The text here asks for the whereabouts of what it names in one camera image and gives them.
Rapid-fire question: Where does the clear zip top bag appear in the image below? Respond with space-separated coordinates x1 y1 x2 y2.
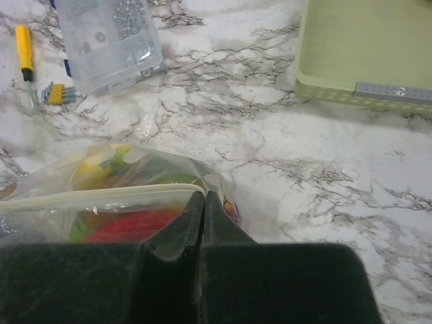
1 145 240 245

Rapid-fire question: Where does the green bell pepper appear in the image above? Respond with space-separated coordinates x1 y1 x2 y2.
95 154 205 189

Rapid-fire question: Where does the yellow hex key set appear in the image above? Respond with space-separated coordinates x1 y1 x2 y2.
41 82 77 105

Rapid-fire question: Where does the yellow banana bunch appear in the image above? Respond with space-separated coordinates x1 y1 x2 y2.
72 144 132 190

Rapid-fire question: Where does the clear plastic screw box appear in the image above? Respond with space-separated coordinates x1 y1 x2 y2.
51 0 166 93

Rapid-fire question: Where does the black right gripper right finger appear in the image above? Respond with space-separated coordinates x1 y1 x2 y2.
200 192 381 323

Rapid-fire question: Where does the red chili pepper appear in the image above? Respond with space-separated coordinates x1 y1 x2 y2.
84 208 182 243

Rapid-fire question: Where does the pale green perforated basket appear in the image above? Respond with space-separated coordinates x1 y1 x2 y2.
294 1 431 113

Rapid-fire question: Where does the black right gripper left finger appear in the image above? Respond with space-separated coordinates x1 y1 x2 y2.
1 192 205 323

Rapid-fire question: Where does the yellow handled screwdriver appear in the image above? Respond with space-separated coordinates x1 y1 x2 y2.
16 24 37 109

